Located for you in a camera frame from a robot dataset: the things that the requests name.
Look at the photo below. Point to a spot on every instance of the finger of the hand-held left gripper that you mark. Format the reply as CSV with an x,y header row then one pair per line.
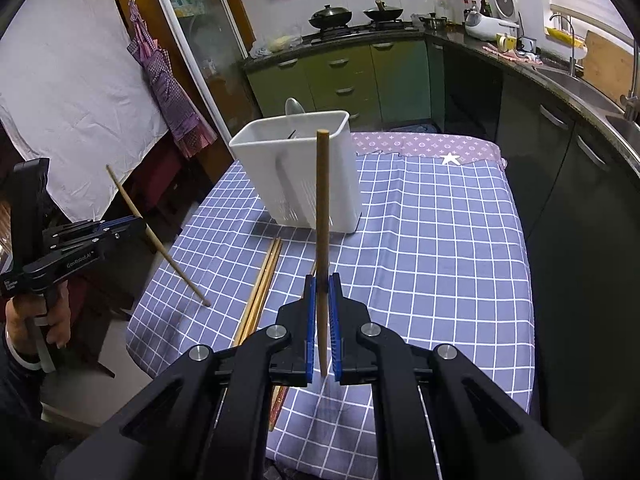
x,y
115,239
100,225

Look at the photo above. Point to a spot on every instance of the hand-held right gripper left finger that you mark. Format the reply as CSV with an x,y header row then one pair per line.
x,y
310,330

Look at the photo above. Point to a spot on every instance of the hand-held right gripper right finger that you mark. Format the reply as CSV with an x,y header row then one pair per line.
x,y
334,330

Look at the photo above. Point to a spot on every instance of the wooden chopstick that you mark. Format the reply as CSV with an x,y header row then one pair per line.
x,y
263,285
322,210
268,284
258,285
278,410
165,255

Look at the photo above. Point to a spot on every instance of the white plastic utensil holder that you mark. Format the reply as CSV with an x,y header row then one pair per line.
x,y
300,180

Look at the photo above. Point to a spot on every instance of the person's left forearm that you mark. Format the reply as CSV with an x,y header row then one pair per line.
x,y
15,400

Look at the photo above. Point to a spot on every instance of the person's left hand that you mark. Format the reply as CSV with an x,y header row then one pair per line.
x,y
57,325

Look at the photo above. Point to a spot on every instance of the blue checked tablecloth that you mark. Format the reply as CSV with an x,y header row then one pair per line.
x,y
425,260

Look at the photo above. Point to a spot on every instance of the white hanging sheet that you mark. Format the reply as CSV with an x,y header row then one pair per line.
x,y
65,85

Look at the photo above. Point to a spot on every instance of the purple checked apron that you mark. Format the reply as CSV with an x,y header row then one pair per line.
x,y
165,85

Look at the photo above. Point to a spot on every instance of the purple patterned cloth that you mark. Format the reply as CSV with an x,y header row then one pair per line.
x,y
415,144

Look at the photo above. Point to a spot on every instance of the glass sliding door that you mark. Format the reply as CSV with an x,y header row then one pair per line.
x,y
200,35

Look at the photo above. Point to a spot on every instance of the metal spoon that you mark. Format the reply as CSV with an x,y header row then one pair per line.
x,y
294,106

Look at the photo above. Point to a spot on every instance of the green kitchen cabinet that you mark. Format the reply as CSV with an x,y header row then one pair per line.
x,y
340,75

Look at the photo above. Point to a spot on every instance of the dark kitchen cabinet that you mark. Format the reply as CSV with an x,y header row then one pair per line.
x,y
550,185

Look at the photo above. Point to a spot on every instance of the gas stove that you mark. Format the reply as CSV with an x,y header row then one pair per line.
x,y
360,30

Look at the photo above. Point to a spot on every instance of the black lidded wok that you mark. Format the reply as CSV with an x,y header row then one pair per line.
x,y
330,16

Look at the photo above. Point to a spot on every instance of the black pan on stove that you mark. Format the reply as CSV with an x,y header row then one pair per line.
x,y
383,12

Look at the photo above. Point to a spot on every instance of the small steel pot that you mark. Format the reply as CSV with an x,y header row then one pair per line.
x,y
434,22

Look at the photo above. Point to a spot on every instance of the pink dishcloth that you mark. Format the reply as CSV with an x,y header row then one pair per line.
x,y
520,56

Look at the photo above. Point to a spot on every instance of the white rice cooker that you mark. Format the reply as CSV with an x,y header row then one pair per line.
x,y
487,26

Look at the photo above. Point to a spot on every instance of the clear plastic bottle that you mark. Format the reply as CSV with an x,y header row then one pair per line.
x,y
441,4

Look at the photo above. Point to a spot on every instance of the steel sink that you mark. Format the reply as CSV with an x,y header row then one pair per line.
x,y
580,87

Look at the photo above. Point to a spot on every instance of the dark glass bottle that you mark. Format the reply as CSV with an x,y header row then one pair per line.
x,y
485,6

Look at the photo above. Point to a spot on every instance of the steel sink faucet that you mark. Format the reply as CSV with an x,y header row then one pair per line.
x,y
571,45

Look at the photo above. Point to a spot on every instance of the white round lid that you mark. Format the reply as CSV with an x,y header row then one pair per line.
x,y
504,0

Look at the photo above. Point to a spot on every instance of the wooden cutting board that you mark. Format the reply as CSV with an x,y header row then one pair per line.
x,y
607,67

